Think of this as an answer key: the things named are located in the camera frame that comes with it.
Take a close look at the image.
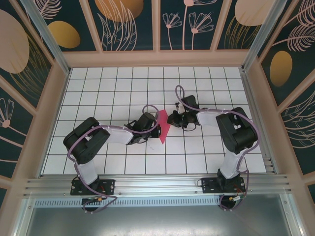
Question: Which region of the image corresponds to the pink square paper sheet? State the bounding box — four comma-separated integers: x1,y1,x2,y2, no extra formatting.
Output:
156,110,171,145

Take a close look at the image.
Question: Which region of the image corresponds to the grey sheet metal tray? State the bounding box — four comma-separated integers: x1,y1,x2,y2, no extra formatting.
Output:
14,196,302,236

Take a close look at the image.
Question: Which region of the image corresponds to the aluminium side rail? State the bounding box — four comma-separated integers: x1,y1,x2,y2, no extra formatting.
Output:
240,68,280,175

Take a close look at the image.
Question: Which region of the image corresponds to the long aluminium mounting rail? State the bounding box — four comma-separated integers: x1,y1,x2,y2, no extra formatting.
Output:
23,173,293,198

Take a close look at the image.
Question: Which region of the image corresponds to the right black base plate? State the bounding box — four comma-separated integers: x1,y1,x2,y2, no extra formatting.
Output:
201,177,246,194

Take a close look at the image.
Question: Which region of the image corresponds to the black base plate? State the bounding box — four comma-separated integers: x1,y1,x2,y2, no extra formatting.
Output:
70,178,116,196
201,177,246,194

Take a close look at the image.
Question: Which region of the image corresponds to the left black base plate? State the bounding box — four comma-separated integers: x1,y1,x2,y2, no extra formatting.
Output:
70,178,116,196

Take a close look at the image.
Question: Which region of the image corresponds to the slotted grey cable duct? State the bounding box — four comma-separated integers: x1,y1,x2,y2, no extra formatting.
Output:
34,198,222,207

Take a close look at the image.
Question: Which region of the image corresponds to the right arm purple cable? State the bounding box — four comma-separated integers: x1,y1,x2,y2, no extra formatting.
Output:
175,85,261,212

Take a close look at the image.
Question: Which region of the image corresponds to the right aluminium frame post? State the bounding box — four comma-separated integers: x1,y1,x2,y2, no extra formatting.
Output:
241,0,289,72

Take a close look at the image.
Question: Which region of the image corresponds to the aluminium frame post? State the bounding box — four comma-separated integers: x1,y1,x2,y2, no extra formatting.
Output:
241,0,289,72
20,0,72,76

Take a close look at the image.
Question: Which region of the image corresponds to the left aluminium frame post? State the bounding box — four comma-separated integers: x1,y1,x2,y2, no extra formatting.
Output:
20,0,72,76

